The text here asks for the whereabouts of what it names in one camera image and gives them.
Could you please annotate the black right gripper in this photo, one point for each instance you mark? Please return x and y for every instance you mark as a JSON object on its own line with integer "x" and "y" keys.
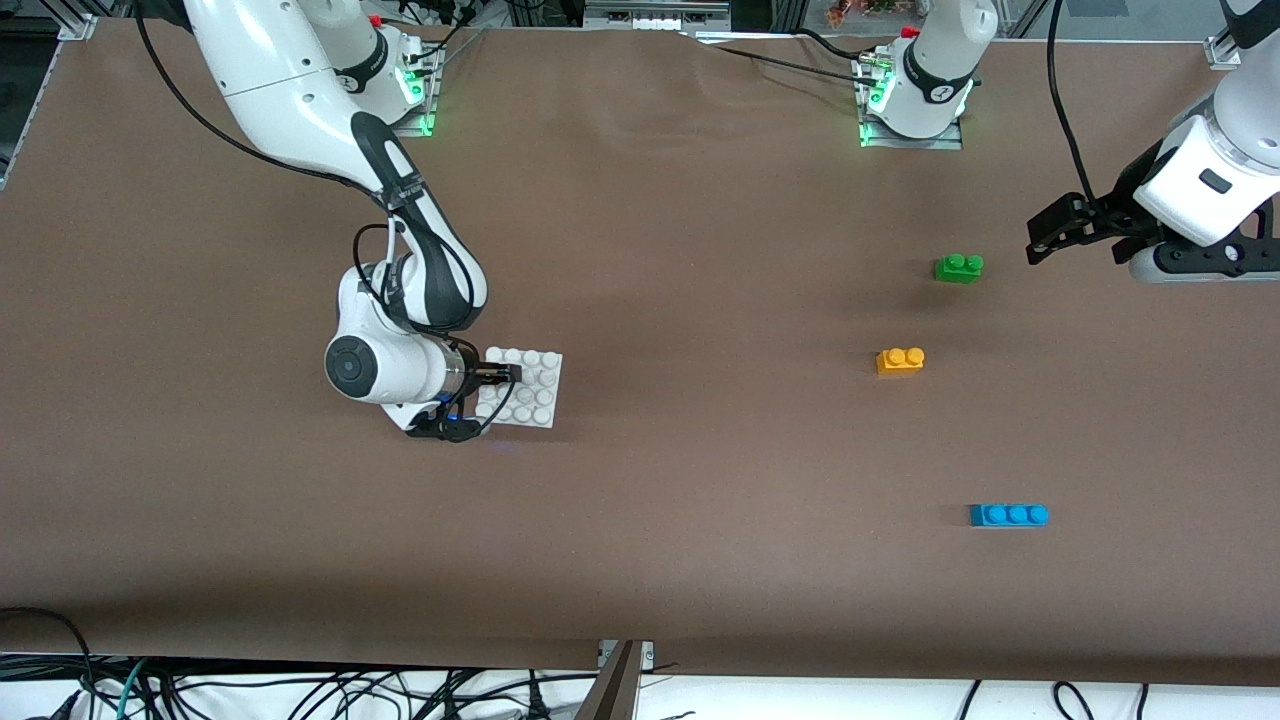
{"x": 481, "y": 374}

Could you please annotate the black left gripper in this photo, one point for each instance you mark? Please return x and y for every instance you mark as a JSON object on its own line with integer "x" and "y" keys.
{"x": 1122, "y": 205}

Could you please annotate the white studded base plate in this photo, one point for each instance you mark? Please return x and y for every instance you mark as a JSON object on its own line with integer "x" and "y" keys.
{"x": 535, "y": 395}

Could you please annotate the yellow two-stud block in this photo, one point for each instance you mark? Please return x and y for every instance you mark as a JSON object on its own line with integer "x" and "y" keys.
{"x": 900, "y": 362}

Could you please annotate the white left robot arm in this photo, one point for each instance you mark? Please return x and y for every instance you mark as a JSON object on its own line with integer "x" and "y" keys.
{"x": 1240, "y": 140}

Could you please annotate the green two-stud block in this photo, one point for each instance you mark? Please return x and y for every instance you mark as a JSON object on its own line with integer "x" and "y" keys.
{"x": 958, "y": 270}

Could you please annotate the blue three-stud block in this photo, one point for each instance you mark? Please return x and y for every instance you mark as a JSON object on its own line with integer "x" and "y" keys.
{"x": 1008, "y": 516}

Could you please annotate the brown table cover sheet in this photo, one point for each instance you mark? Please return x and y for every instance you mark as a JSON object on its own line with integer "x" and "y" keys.
{"x": 600, "y": 500}

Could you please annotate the orange red background clutter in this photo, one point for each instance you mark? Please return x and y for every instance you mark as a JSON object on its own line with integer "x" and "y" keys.
{"x": 860, "y": 10}

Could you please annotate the aluminium frame profile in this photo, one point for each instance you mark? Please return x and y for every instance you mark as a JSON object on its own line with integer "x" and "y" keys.
{"x": 78, "y": 25}
{"x": 1225, "y": 50}

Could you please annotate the small metal edge bracket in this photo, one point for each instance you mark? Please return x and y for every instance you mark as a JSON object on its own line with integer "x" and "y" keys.
{"x": 648, "y": 655}

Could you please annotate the dark slanted post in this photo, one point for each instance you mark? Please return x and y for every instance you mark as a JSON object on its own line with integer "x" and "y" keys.
{"x": 612, "y": 695}

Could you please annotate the white perforated rail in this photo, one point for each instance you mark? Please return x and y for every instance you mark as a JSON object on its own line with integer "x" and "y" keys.
{"x": 655, "y": 15}

